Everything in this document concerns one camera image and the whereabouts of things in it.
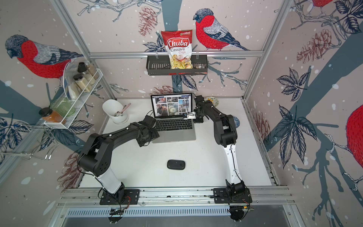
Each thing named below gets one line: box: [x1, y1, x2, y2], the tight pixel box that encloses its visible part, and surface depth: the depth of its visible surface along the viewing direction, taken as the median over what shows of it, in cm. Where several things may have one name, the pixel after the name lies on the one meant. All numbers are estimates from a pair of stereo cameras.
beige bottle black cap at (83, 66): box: [77, 60, 100, 80], surface depth 86 cm
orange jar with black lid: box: [38, 107, 67, 124], surface depth 62 cm
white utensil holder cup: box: [102, 98, 130, 125], surface depth 102 cm
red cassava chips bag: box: [160, 29, 194, 70], surface depth 83 cm
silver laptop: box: [150, 92, 197, 144], surface depth 103 cm
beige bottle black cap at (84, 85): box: [72, 73, 93, 93], surface depth 78 cm
